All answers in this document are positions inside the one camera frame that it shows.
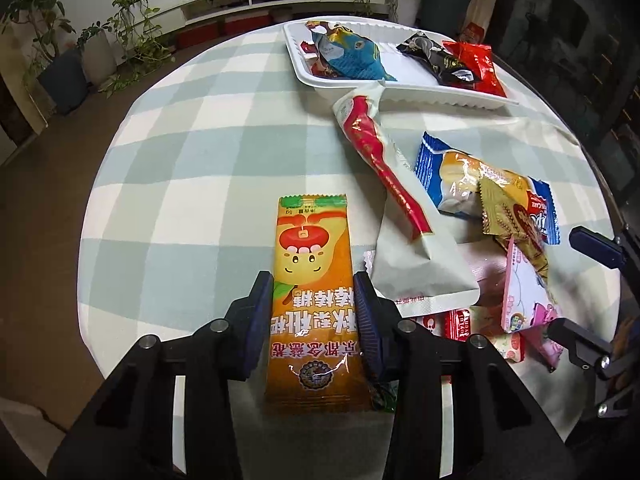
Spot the orange snack packet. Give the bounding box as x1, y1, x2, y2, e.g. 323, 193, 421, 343
266, 195, 370, 413

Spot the blue cake snack packet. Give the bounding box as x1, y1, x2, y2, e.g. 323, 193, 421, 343
414, 132, 561, 245

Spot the white plastic tray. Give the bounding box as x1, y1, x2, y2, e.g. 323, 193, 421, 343
283, 16, 518, 110

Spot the red strawberry candy packet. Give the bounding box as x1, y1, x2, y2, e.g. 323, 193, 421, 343
470, 306, 525, 363

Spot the potted plant white pot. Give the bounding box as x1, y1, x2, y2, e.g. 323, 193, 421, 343
76, 0, 174, 96

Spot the checkered tablecloth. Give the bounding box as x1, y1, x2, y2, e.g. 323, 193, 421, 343
75, 15, 624, 480

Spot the red storage box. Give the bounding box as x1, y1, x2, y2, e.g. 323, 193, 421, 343
175, 22, 219, 50
222, 10, 273, 36

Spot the pale pink snack packet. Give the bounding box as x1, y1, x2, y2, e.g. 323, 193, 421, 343
363, 235, 506, 318

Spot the white tv cabinet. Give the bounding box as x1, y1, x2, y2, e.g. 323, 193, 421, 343
150, 0, 388, 36

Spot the black snack packet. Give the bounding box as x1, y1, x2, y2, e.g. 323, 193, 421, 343
396, 32, 478, 89

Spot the gold biscuit packet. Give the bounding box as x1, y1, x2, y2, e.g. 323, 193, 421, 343
478, 177, 549, 282

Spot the white red long snack bag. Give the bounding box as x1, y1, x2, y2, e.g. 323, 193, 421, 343
333, 81, 480, 318

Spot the pink cartoon snack packet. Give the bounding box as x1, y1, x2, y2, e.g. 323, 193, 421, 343
500, 238, 563, 370

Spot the blue fish snack bag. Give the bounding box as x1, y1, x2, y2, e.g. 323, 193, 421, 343
300, 21, 396, 81

